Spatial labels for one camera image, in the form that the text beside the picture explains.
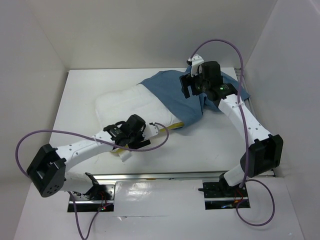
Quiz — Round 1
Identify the blue pillowcase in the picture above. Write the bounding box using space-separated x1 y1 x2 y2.
138 67 251 130

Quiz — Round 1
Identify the white pillow yellow edge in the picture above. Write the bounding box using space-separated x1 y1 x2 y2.
95 84 184 133

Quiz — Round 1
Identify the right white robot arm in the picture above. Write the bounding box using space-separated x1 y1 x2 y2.
180 56 284 196

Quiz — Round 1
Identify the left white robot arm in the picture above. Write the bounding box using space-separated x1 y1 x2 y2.
27 114 159 200

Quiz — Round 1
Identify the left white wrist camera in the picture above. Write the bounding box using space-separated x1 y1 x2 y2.
142 122 160 140

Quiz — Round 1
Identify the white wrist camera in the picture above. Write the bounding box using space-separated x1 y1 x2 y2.
142 122 160 140
187 53 205 78

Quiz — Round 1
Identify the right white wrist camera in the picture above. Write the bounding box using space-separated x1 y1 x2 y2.
187 53 205 78

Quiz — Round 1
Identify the aluminium side rail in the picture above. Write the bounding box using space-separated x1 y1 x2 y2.
234 68 255 115

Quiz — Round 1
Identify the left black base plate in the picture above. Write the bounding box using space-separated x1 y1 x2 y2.
67 183 116 213

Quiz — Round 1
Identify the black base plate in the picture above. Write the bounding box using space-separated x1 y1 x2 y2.
198 182 250 210
67 183 116 213

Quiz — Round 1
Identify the aluminium front rail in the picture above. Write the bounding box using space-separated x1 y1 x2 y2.
67 169 275 182

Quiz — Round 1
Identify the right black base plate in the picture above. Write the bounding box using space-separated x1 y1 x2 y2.
198 182 250 210

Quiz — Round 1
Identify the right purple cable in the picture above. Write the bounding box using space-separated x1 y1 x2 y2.
190 38 277 227

